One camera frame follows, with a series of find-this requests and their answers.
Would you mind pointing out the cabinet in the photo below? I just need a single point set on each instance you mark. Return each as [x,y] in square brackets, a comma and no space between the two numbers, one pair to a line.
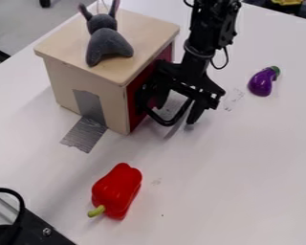
[104,60]

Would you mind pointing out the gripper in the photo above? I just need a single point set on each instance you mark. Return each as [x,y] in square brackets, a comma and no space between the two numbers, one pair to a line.
[189,79]

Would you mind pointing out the black equipment base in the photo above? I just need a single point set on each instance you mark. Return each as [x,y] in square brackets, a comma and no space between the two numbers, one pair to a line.
[30,231]

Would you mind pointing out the drawer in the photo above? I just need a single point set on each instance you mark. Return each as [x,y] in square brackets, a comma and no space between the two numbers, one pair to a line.
[136,115]

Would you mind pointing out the grey plush rabbit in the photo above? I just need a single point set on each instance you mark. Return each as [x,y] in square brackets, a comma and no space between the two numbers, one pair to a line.
[104,40]

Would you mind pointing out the grey tape strip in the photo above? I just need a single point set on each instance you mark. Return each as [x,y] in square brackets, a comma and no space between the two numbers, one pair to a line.
[85,129]

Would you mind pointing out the red toy pepper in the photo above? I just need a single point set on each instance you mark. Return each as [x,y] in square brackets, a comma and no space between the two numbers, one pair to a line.
[117,189]

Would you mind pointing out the purple toy eggplant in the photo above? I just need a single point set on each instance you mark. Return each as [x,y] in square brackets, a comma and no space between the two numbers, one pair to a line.
[262,83]

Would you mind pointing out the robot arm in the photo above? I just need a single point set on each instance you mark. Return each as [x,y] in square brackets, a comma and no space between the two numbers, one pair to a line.
[211,28]

